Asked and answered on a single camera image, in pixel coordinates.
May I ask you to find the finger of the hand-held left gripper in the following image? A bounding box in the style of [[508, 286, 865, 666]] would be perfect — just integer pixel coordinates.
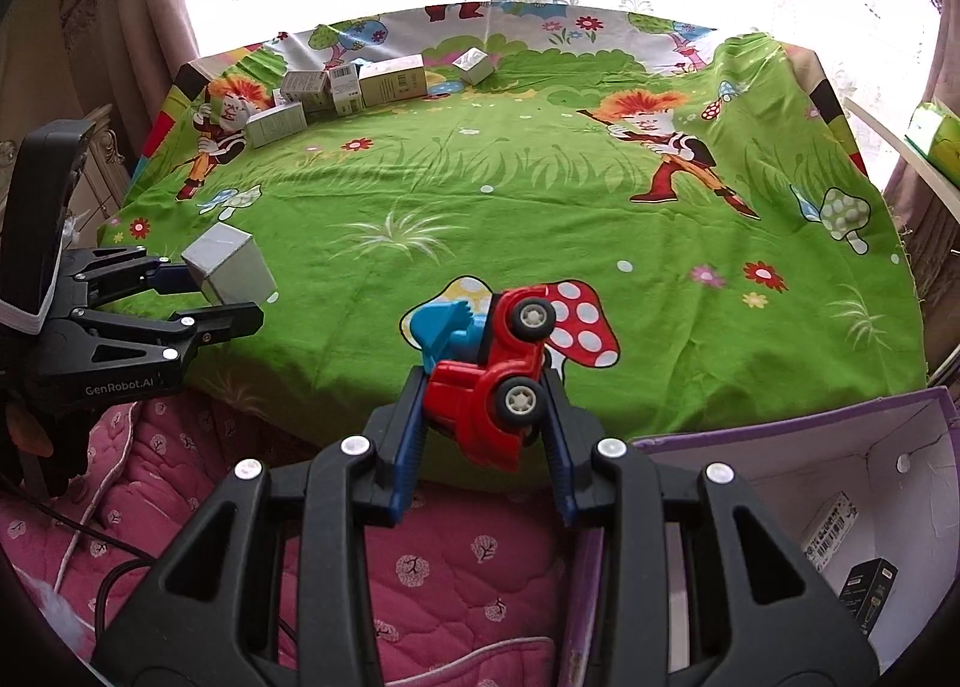
[[67, 302, 266, 365], [64, 246, 200, 309]]

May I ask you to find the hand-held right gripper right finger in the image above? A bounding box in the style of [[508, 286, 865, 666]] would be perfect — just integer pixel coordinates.
[[540, 370, 880, 687]]

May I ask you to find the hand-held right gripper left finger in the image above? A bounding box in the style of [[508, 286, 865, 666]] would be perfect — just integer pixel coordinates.
[[90, 366, 432, 687]]

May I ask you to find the white box with logo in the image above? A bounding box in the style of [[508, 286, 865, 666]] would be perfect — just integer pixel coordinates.
[[181, 223, 277, 305]]

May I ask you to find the red toy car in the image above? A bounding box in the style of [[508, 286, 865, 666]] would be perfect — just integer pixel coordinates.
[[416, 286, 560, 474]]

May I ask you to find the pale grey cardboard box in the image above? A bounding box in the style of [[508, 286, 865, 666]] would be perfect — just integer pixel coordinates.
[[246, 102, 308, 149]]

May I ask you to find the purple cardboard storage box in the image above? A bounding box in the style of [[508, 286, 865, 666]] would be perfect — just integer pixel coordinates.
[[562, 387, 960, 687]]

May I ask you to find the cream carved dresser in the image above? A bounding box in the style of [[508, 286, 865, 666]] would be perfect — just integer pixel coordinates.
[[64, 103, 140, 230]]

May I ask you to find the pink patterned quilt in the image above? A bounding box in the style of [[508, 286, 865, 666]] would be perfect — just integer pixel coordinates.
[[0, 387, 601, 687]]

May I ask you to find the pink curtain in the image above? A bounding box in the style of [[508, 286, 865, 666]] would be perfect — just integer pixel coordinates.
[[45, 0, 207, 163]]

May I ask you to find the white box with black text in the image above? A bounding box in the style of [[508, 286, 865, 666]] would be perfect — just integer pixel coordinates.
[[280, 69, 332, 115]]

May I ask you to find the green cartoon printed cloth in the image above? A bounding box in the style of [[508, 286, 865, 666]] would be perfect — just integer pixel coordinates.
[[97, 0, 931, 493]]

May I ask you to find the white box with barcode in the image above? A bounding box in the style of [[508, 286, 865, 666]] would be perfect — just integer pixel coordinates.
[[328, 64, 365, 119]]

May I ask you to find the narrow white printed box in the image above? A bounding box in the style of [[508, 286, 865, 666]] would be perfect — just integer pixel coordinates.
[[799, 492, 860, 572]]

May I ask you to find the cream printed cardboard box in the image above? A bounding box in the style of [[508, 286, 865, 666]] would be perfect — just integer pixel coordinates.
[[360, 55, 428, 109]]

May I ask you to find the white fluffy tuft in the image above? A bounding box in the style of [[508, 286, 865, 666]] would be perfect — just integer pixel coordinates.
[[30, 578, 87, 649]]

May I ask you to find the black cardboard box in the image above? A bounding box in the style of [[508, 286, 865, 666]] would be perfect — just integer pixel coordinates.
[[838, 558, 899, 637]]

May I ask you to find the small white box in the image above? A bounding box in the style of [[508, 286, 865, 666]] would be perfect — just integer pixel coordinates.
[[452, 47, 496, 86]]

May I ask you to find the green tissue pack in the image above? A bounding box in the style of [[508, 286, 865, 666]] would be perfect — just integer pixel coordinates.
[[904, 100, 960, 167]]

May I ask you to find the black cable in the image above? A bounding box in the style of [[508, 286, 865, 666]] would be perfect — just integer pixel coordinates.
[[0, 469, 162, 658]]

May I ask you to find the white curved rail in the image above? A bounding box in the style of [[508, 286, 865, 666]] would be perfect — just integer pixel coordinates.
[[844, 94, 960, 227]]

